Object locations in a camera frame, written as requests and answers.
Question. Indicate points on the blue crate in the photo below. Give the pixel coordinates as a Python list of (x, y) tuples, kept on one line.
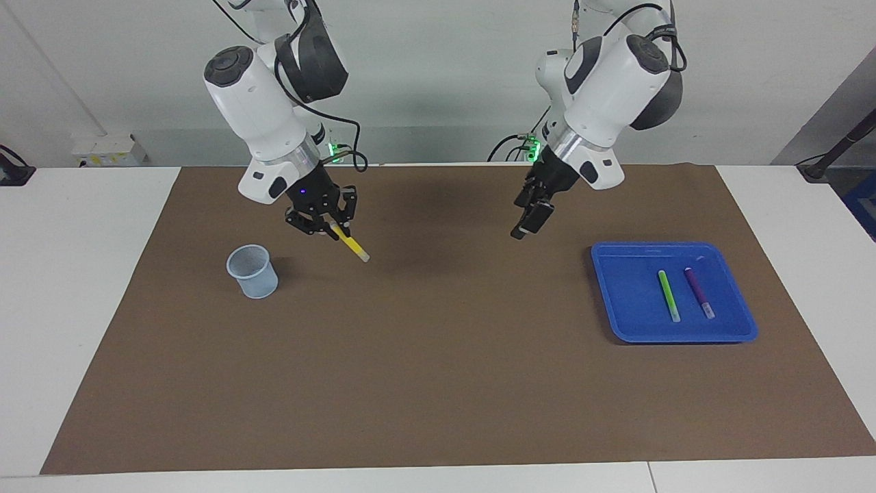
[(864, 205)]

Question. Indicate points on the black tripod pole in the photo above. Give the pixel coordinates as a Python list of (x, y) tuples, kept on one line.
[(842, 144)]

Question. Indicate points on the yellow marker pen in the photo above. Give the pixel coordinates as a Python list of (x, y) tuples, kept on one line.
[(352, 245)]

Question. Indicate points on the green marker pen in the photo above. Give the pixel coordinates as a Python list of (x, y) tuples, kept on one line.
[(668, 296)]

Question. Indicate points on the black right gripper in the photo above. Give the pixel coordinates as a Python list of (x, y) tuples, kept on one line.
[(316, 195)]

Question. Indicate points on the black clamp stand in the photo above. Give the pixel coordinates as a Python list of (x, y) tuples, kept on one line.
[(14, 171)]

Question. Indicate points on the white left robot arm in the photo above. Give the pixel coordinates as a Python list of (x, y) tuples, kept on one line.
[(616, 89)]

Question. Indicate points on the white wall socket box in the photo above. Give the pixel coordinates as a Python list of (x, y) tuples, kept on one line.
[(109, 150)]

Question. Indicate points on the blue plastic tray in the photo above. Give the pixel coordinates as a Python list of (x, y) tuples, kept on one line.
[(725, 322)]

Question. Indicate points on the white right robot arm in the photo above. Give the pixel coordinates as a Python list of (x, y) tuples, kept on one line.
[(263, 103)]

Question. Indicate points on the purple marker pen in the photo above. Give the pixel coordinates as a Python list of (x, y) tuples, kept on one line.
[(699, 293)]

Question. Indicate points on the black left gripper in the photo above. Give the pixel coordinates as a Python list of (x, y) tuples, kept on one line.
[(551, 178)]

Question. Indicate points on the translucent plastic cup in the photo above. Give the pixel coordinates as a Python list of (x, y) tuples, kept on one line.
[(253, 274)]

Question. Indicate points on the brown table mat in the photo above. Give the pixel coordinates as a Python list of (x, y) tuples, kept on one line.
[(438, 356)]

